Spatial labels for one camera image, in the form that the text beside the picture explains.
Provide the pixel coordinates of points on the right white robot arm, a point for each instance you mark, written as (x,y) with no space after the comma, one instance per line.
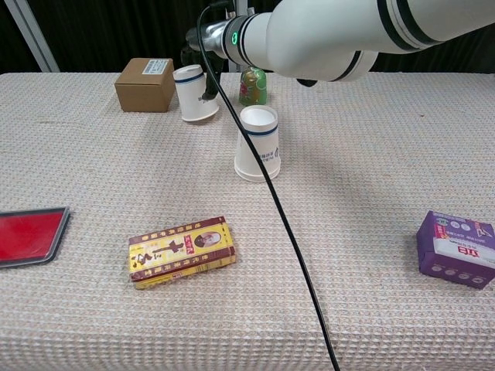
(328,38)

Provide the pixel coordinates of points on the yellow and red flat box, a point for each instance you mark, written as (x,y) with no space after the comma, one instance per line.
(178,251)

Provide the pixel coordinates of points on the purple and white box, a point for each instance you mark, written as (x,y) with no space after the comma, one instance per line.
(456,255)

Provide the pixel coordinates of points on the red metal-framed flat case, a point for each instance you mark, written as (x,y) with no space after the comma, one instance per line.
(27,235)

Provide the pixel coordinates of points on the green egg-shaped container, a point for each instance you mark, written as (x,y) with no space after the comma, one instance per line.
(253,92)

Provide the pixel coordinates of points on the white paper cup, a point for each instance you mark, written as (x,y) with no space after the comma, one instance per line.
(257,120)
(189,96)

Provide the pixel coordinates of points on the beige woven tablecloth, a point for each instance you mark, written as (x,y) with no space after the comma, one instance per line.
(367,193)

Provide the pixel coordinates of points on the black pleated curtain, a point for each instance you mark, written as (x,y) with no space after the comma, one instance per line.
(11,42)
(444,58)
(116,27)

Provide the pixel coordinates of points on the brown cardboard box with label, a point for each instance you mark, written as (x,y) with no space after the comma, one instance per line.
(143,92)

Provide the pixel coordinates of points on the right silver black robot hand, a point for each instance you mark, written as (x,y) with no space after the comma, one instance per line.
(187,58)

